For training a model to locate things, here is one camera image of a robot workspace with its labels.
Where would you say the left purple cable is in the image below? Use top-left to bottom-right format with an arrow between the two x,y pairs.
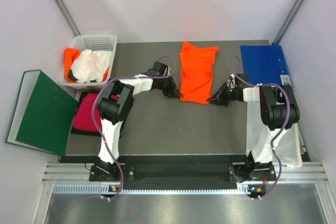
91,56 -> 176,200

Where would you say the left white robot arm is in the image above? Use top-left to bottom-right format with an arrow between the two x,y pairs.
91,73 -> 183,180

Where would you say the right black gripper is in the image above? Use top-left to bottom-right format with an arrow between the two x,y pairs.
207,83 -> 238,107

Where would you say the blue folder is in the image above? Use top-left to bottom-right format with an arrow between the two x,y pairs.
240,45 -> 292,85

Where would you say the white t shirt in basket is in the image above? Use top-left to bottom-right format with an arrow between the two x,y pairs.
69,49 -> 112,83

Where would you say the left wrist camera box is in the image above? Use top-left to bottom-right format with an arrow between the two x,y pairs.
151,61 -> 169,77

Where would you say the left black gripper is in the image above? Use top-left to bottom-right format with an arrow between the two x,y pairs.
158,74 -> 182,98

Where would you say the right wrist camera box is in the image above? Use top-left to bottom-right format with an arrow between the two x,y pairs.
235,73 -> 249,88

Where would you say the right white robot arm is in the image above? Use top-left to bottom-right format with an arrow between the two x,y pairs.
207,82 -> 300,183

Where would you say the black folded t shirt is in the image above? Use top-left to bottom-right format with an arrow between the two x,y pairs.
70,90 -> 127,138

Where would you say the green ring binder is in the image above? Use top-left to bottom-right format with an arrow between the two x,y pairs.
6,70 -> 78,155

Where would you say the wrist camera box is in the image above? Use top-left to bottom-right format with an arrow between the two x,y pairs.
151,61 -> 169,77
235,73 -> 249,88

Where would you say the magenta folded t shirt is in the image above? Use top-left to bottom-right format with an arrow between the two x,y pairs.
72,92 -> 106,133

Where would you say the slotted grey cable duct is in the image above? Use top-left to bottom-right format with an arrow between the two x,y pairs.
52,184 -> 262,196

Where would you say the aluminium frame rail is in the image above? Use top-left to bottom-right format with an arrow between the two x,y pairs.
43,162 -> 329,184

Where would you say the orange t shirt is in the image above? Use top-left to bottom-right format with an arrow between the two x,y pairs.
64,48 -> 81,83
180,41 -> 219,105

